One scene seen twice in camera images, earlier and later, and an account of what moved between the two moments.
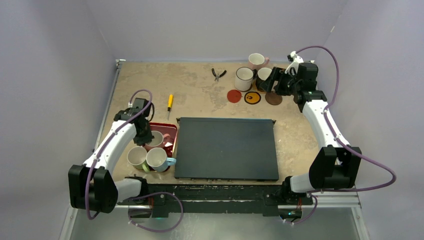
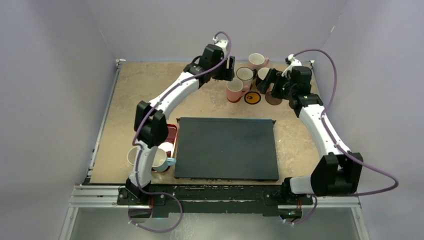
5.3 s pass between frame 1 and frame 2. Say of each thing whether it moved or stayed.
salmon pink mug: moved
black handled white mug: stayed
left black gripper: moved
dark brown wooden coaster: stayed
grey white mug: stayed
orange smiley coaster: stayed
